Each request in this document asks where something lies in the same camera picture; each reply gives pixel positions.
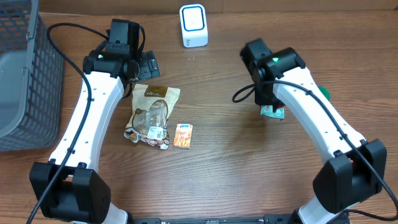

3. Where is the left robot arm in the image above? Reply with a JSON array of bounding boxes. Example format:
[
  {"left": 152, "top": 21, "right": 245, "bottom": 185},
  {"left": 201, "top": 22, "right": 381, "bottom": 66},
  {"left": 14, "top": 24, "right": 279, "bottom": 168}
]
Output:
[{"left": 29, "top": 19, "right": 160, "bottom": 223}]

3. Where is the grey plastic mesh basket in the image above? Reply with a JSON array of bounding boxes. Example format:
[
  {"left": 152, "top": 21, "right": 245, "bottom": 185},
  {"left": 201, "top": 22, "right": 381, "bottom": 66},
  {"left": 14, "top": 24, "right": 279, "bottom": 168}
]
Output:
[{"left": 1, "top": 0, "right": 65, "bottom": 151}]

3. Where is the brown Pantree snack pouch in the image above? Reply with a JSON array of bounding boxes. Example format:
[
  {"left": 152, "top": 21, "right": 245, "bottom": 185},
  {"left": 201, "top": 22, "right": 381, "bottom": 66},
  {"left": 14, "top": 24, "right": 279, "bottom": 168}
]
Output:
[{"left": 124, "top": 84, "right": 180, "bottom": 150}]

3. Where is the white barcode scanner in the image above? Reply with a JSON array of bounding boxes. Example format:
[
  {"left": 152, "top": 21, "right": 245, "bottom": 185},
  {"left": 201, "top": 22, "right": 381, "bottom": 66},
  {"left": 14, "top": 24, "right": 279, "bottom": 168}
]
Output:
[{"left": 179, "top": 4, "right": 208, "bottom": 48}]

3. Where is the orange snack packet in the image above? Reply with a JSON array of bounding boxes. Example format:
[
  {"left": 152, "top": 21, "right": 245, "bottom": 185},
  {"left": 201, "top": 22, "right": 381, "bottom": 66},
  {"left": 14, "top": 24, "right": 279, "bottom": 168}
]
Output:
[{"left": 174, "top": 124, "right": 193, "bottom": 149}]

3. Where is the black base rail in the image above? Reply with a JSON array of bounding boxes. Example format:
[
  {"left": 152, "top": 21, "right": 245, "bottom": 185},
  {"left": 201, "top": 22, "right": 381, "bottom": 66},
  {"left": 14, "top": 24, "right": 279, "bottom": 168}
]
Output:
[{"left": 131, "top": 213, "right": 301, "bottom": 224}]

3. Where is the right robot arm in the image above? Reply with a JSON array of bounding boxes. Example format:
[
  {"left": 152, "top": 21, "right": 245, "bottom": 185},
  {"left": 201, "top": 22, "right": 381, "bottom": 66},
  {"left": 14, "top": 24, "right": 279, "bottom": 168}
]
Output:
[{"left": 240, "top": 39, "right": 387, "bottom": 223}]

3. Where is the light green packet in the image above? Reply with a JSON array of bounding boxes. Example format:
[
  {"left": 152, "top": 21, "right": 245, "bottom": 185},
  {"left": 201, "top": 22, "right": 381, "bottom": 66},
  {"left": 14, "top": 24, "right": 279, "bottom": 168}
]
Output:
[{"left": 261, "top": 105, "right": 285, "bottom": 119}]

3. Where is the green lid jar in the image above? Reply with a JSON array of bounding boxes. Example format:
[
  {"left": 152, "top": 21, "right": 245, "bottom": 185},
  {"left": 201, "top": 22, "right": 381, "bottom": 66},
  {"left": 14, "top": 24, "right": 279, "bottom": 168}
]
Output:
[{"left": 318, "top": 86, "right": 331, "bottom": 101}]

